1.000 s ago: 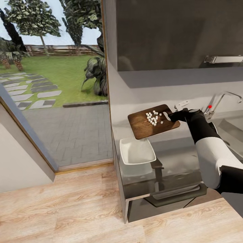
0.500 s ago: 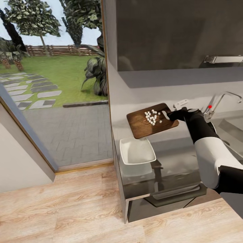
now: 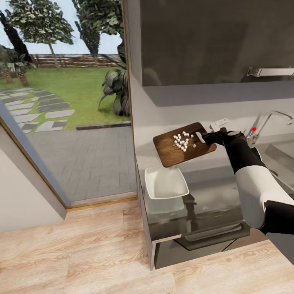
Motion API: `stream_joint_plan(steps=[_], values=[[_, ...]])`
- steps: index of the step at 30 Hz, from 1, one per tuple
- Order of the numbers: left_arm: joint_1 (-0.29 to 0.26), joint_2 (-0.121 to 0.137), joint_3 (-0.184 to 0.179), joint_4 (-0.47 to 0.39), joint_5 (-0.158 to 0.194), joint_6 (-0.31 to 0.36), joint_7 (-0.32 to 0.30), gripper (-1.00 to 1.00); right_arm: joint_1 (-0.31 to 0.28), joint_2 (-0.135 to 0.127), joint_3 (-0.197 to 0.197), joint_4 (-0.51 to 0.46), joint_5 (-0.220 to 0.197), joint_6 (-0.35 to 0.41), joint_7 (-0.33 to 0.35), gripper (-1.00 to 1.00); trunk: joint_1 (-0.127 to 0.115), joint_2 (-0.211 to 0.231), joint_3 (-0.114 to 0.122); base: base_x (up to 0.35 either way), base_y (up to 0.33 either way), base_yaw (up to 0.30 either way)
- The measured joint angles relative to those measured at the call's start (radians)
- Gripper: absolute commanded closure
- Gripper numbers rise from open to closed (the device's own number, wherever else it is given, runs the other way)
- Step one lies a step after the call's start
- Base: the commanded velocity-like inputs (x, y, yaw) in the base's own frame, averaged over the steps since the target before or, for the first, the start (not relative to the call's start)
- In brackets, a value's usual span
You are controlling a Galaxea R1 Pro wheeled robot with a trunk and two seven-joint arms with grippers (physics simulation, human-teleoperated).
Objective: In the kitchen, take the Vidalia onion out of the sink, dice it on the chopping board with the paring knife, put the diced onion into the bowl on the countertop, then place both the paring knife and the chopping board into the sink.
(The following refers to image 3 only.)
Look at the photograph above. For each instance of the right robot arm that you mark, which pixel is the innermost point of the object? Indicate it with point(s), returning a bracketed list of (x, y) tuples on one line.
[(264, 203)]

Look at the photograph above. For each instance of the fixed window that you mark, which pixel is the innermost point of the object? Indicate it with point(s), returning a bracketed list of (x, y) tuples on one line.
[(64, 97)]

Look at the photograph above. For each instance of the bowl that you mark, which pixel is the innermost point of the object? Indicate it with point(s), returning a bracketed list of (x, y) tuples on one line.
[(165, 183)]

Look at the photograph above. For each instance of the cutting board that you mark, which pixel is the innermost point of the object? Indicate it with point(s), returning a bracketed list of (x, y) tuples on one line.
[(171, 154)]

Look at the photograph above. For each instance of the drop in sink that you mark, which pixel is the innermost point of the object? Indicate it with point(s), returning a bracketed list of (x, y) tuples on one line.
[(278, 156)]

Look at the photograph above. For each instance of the cabinet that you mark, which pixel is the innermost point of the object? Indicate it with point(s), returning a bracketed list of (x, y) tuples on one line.
[(196, 42)]

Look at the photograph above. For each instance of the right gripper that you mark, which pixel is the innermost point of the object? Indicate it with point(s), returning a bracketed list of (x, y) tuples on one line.
[(211, 138)]

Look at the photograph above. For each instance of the dishwasher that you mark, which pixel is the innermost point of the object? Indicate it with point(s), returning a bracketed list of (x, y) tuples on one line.
[(197, 245)]

